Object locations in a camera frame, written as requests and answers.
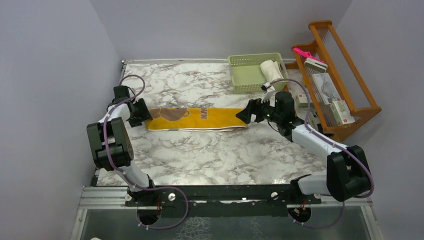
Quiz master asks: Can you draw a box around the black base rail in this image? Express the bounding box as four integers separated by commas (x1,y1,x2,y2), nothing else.
125,184,322,218

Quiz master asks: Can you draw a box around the white grey box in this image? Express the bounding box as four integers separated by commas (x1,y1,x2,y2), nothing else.
303,57,328,73

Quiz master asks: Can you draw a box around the yellow bear towel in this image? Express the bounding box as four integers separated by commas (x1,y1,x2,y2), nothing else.
145,107,248,132

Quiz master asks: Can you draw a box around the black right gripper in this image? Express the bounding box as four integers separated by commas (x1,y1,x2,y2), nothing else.
236,94,282,124

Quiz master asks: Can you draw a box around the white green box upper shelf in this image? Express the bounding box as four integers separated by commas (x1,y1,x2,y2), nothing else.
330,100,355,126

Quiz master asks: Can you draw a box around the small white green box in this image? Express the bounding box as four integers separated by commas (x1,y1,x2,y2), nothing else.
295,93,308,108

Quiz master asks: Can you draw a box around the green plastic basket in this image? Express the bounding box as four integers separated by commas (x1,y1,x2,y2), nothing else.
227,52,289,94

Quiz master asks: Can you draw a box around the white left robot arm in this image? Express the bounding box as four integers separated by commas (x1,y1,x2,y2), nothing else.
86,85,157,206

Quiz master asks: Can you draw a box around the wooden rack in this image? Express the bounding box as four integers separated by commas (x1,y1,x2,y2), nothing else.
285,20,382,142

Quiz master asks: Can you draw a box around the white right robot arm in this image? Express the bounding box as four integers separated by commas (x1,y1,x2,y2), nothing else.
235,91,375,204

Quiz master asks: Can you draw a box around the pink clip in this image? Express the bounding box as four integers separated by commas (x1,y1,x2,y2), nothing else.
292,47,324,63

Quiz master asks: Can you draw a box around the clear plastic package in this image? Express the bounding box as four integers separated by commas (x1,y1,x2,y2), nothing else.
312,72,342,105

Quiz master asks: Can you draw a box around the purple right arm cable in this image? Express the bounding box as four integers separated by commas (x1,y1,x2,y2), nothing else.
261,78,376,230

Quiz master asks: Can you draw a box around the white towel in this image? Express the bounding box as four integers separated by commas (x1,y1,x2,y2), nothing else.
260,60,284,83

